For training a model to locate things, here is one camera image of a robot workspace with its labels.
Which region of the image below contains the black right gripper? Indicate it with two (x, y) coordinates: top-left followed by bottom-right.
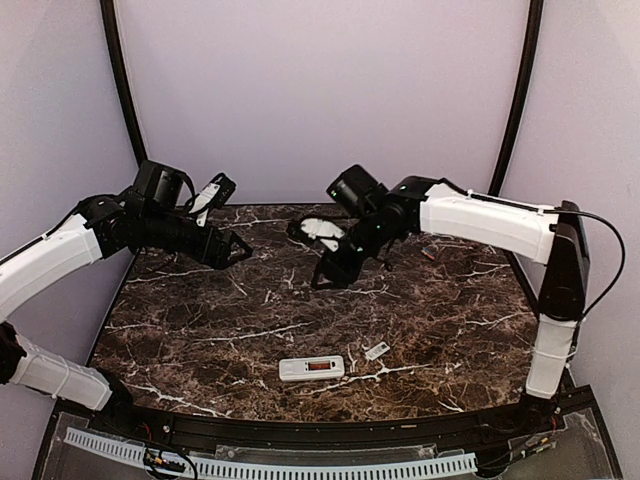
(310, 211), (397, 290)

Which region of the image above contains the orange AAA battery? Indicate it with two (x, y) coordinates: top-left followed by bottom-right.
(306, 361), (331, 371)

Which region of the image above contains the white battery compartment cover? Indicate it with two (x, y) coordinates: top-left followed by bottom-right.
(365, 342), (390, 361)

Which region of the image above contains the white remote control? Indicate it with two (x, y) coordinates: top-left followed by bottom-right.
(278, 355), (345, 382)

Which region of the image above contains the blue AAA battery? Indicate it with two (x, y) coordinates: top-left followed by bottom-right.
(421, 247), (436, 261)

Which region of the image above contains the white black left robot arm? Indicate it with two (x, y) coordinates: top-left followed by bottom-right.
(1, 161), (253, 436)

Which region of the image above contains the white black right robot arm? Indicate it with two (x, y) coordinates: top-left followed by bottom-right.
(299, 165), (619, 434)

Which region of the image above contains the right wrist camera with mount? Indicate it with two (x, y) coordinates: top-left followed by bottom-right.
(286, 217), (345, 252)

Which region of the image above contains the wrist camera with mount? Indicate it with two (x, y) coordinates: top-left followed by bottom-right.
(188, 173), (236, 227)
(286, 217), (345, 252)

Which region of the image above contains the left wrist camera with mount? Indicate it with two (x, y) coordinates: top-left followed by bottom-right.
(188, 173), (236, 227)

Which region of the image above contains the white slotted cable duct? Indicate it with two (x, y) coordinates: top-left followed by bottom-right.
(63, 427), (477, 479)

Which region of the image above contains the black front table rail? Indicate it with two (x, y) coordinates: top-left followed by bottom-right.
(76, 395), (565, 452)

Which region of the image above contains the black left corner frame post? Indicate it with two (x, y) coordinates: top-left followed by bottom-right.
(99, 0), (148, 166)

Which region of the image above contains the black corner frame post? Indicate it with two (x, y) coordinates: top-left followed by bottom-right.
(99, 0), (148, 166)
(488, 0), (544, 196)

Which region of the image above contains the black right corner frame post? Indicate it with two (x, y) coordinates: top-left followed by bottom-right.
(488, 0), (544, 196)

